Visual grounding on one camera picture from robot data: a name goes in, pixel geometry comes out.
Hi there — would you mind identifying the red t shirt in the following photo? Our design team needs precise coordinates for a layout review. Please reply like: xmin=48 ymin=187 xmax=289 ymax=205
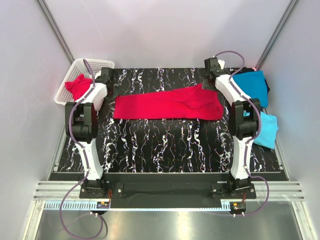
xmin=64 ymin=73 xmax=93 ymax=101
xmin=113 ymin=83 xmax=224 ymax=121

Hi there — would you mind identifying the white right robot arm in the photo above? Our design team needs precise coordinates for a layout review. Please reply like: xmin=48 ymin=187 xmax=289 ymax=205
xmin=203 ymin=57 xmax=261 ymax=199

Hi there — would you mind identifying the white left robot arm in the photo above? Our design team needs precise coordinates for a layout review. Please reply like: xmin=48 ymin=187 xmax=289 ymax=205
xmin=65 ymin=67 xmax=116 ymax=198

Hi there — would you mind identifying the white plastic basket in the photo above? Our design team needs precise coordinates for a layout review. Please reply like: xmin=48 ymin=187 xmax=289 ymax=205
xmin=54 ymin=58 xmax=115 ymax=111

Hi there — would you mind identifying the red t shirt in basket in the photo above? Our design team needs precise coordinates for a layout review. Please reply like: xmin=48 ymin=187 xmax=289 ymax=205
xmin=64 ymin=73 xmax=93 ymax=101

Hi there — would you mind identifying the folded teal t shirt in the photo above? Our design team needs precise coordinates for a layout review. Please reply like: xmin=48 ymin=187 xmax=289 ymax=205
xmin=232 ymin=70 xmax=270 ymax=108

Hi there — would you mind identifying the folded light blue t shirt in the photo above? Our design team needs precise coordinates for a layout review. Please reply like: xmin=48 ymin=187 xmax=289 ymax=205
xmin=253 ymin=112 xmax=279 ymax=150

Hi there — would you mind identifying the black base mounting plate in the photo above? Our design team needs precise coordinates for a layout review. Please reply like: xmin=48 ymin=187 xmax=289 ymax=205
xmin=79 ymin=171 xmax=257 ymax=209

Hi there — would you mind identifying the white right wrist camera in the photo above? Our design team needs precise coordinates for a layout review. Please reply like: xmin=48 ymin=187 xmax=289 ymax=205
xmin=218 ymin=59 xmax=225 ymax=69

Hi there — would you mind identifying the left aluminium corner post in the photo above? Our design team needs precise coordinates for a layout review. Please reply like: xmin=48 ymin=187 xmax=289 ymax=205
xmin=35 ymin=0 xmax=75 ymax=64

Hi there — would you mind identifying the aluminium corner post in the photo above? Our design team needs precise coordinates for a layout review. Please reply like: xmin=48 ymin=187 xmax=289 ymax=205
xmin=35 ymin=0 xmax=75 ymax=64
xmin=255 ymin=0 xmax=300 ymax=70

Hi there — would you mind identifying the right aluminium corner post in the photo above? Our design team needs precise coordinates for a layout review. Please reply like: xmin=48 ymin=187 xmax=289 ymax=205
xmin=255 ymin=0 xmax=300 ymax=70

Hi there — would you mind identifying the aluminium frame rail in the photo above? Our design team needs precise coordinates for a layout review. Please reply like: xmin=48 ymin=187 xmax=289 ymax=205
xmin=32 ymin=181 xmax=305 ymax=201

